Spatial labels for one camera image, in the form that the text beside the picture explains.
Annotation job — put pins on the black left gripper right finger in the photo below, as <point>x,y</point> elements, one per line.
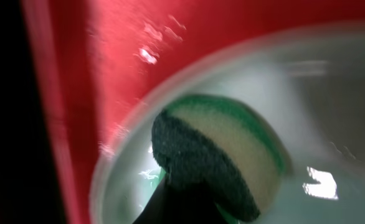
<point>202,209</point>

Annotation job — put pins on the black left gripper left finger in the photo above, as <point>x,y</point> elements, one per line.
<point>166,206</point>

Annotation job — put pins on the green yellow scrub sponge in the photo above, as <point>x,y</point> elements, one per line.
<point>223,146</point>

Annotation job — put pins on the red plastic tray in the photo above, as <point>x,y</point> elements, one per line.
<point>96,60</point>

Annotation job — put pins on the black basin with green water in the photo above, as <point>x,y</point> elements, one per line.
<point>29,190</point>

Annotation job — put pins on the white plate near right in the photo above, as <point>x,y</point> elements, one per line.
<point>308,84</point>

